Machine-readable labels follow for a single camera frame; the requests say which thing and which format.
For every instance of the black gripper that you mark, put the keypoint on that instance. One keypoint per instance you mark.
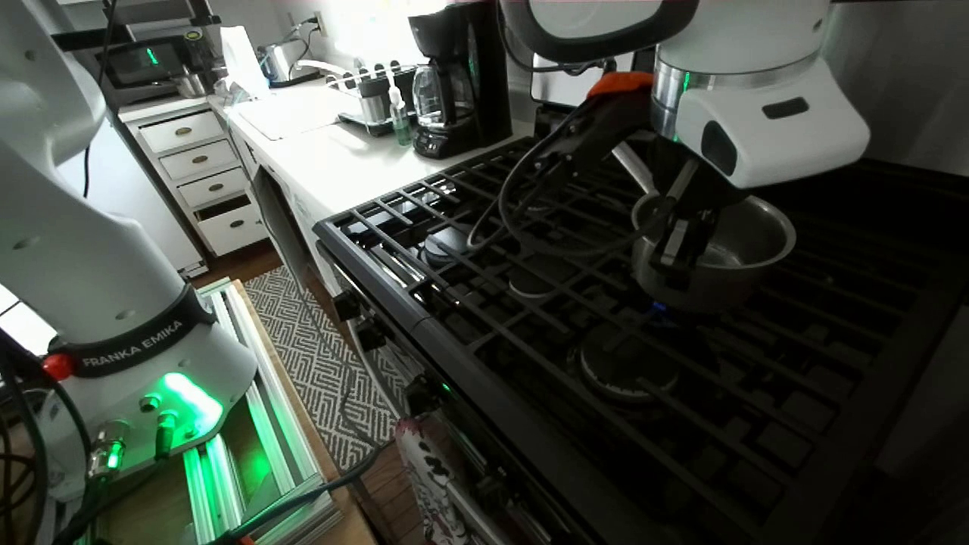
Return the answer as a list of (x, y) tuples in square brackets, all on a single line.
[(698, 168)]

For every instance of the silver pot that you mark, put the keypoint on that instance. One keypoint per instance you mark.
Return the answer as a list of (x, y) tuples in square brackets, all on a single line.
[(752, 253)]

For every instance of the large round black burner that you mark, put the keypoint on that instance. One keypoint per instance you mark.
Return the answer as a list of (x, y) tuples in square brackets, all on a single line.
[(632, 364)]

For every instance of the black cast iron stove grate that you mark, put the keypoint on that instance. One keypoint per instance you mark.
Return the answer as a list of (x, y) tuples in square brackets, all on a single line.
[(767, 404)]

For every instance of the silver toaster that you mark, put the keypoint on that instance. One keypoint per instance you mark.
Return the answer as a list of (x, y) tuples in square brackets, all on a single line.
[(564, 79)]

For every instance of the black gas stove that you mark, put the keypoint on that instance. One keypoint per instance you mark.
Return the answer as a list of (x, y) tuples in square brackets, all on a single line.
[(623, 426)]

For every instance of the small round black burner cap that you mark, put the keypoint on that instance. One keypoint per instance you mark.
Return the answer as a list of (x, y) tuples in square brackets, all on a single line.
[(442, 247)]

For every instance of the black drip coffee maker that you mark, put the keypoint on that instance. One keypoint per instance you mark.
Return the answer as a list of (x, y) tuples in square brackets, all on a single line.
[(457, 79)]

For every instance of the black stove knob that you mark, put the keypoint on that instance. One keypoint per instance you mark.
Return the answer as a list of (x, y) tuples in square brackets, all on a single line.
[(424, 396), (370, 333), (349, 304)]

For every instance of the green dish soap bottle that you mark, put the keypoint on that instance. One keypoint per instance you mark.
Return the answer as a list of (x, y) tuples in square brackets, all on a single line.
[(399, 113)]

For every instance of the small jars on tray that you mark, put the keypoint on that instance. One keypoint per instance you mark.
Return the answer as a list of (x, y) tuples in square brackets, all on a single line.
[(368, 94)]

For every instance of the white kitchen counter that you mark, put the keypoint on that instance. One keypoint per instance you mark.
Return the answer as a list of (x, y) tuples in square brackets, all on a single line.
[(321, 153)]

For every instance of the grey patterned floor rug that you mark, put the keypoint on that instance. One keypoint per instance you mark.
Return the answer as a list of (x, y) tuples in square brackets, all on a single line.
[(321, 375)]

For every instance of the white drawer unit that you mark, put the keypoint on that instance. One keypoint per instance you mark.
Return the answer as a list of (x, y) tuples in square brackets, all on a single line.
[(199, 170)]

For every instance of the black box with green light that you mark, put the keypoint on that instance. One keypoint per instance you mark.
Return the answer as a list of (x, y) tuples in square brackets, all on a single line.
[(146, 65)]

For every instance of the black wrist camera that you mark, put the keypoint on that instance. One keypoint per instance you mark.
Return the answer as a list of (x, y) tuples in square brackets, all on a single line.
[(601, 126)]

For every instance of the aluminium robot stand frame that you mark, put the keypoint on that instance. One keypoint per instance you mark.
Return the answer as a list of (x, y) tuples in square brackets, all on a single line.
[(252, 442)]

